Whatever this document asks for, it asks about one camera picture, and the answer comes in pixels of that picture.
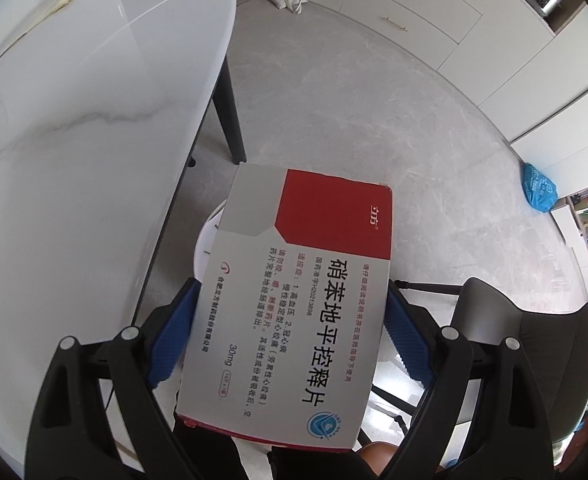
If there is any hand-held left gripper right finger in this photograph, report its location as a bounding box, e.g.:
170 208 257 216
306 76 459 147
384 279 558 480

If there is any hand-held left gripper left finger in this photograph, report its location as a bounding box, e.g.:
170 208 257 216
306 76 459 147
25 276 201 480

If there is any red and white medicine box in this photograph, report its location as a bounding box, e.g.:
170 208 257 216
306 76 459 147
175 162 395 451

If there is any grey chair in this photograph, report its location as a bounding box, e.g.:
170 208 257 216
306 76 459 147
369 276 588 443

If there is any blue plastic bag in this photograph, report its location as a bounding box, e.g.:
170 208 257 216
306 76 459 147
521 161 559 213

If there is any tall white cabinet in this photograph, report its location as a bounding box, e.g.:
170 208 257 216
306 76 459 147
508 2 588 196

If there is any black table leg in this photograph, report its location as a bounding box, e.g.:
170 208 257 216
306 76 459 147
211 62 247 166

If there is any beige drawer cabinet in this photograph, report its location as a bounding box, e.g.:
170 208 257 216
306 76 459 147
341 0 587 73

